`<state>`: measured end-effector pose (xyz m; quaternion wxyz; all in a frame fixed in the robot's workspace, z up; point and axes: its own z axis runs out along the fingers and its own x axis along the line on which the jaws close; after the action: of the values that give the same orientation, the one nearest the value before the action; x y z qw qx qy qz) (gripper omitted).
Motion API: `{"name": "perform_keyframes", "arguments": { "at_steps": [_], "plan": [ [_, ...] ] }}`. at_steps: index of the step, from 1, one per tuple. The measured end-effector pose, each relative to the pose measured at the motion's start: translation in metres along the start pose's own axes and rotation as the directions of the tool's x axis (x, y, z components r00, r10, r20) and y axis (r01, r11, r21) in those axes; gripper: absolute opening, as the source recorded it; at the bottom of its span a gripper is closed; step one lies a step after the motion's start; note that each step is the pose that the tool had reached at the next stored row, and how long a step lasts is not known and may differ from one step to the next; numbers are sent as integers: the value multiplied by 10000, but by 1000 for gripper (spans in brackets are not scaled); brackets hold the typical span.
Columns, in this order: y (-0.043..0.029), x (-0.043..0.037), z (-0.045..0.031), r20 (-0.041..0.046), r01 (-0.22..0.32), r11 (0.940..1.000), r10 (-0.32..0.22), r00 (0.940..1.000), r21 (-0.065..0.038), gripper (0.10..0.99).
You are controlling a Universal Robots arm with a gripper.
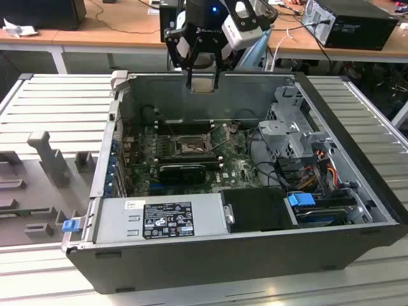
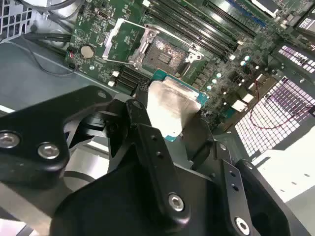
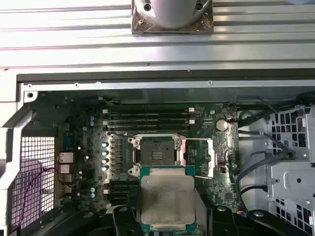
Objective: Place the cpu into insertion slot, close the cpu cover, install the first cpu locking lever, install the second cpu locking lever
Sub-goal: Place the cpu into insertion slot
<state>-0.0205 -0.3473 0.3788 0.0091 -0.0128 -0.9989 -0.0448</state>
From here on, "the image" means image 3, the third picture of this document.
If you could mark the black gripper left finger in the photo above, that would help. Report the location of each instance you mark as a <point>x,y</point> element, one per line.
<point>125,222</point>

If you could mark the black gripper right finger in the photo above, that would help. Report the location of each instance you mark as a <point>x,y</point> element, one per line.
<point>222,222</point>

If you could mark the thin metal locking lever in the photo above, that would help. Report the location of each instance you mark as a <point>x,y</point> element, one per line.
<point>197,139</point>
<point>204,177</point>

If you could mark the green CPU with silver lid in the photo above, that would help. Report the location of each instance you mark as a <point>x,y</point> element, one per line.
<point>167,196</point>

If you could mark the silver socket cover frame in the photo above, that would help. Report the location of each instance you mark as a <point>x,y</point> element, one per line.
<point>212,157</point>

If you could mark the black RAM slot white latches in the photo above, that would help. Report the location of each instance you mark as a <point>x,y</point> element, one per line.
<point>123,189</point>
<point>147,113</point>
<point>147,124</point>

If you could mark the CPU socket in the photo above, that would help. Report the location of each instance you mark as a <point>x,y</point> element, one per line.
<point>157,150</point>

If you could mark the green motherboard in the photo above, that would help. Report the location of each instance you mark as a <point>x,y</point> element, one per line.
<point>221,189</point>

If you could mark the small silver capacitor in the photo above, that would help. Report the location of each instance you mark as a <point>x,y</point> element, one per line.
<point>105,153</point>
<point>105,145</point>
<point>105,168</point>
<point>105,161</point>

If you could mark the silver metal drive cage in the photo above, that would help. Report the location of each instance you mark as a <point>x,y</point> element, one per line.
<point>290,182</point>

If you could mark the silver port block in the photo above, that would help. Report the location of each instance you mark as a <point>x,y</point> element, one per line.
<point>66,157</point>
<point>65,169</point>

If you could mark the silver coin cell battery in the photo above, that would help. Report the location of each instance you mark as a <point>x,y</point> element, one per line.
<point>222,125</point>

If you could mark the blue port connector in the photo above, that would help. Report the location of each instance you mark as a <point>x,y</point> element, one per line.
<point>69,141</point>

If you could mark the black and silver PC case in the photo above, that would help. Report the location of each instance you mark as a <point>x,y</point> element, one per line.
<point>147,84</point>

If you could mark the square brown base plate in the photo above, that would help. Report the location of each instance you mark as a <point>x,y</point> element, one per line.
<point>137,24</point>

